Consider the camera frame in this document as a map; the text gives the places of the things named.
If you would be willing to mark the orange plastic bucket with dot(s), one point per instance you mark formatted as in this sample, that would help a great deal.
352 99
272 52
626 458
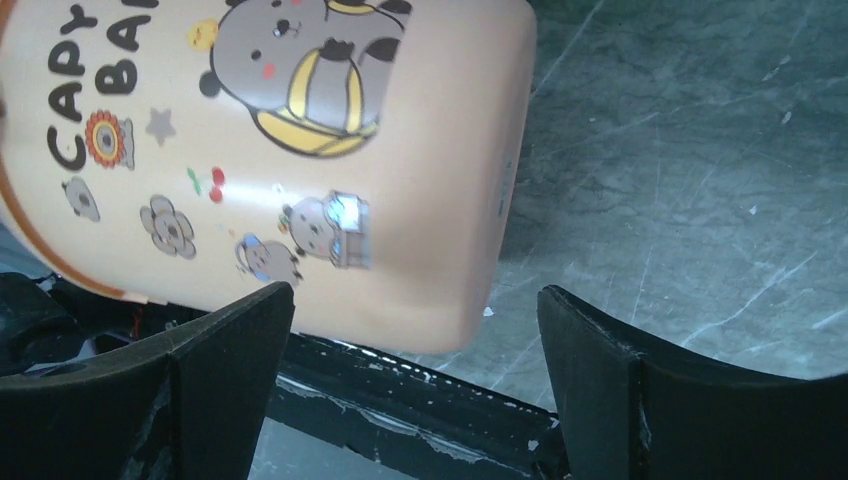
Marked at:
192 152

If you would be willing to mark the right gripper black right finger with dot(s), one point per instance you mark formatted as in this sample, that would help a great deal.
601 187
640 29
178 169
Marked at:
634 406

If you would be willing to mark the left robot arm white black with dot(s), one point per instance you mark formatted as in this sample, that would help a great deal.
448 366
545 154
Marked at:
48 321

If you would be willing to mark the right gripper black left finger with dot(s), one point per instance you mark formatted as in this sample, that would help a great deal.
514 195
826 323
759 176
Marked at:
186 403

